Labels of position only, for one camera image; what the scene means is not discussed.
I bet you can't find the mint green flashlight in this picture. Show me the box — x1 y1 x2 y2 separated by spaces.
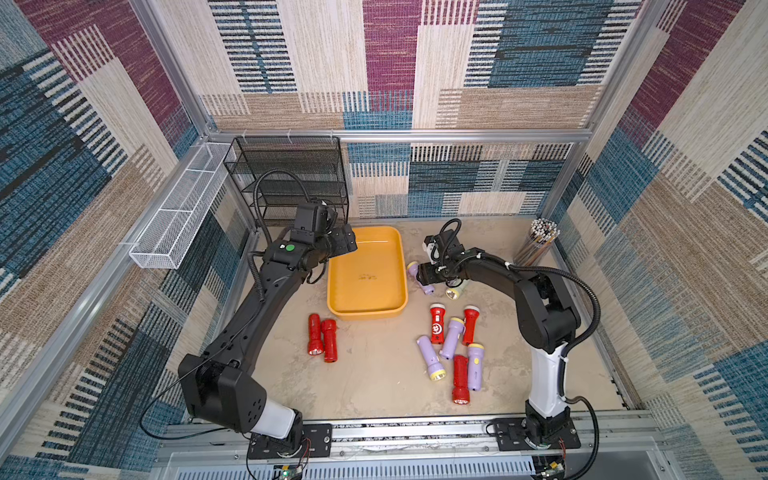
445 283 467 300

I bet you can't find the yellow plastic storage tray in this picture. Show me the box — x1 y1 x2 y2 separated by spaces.
327 226 408 321

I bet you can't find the red flashlight two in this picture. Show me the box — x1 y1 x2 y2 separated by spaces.
321 319 338 363

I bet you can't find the red flashlight one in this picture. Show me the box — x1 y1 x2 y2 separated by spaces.
307 313 324 356

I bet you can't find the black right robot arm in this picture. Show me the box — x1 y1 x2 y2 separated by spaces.
417 229 601 420

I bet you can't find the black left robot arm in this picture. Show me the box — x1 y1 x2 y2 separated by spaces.
178 201 357 450

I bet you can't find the red flashlight white logo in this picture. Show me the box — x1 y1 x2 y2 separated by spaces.
430 303 446 345

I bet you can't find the red flashlight upper right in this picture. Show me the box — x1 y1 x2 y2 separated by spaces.
463 305 480 346

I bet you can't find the black mesh shelf rack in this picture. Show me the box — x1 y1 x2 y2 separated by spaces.
223 136 350 225

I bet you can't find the purple flashlight centre cluster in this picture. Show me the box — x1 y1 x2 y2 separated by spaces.
439 317 465 360

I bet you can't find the clear cup of pencils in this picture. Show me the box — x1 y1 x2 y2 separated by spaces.
513 218 560 267

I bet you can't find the red flashlight bottom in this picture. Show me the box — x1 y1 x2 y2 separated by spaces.
452 354 470 405

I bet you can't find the white wire wall basket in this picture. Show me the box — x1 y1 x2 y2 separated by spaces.
129 143 229 270

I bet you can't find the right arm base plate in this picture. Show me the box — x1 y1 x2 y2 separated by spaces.
486 416 582 452

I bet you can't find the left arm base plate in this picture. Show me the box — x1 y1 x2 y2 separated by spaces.
247 423 333 460

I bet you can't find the aluminium front rail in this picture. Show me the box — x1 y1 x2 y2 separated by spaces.
150 410 684 479

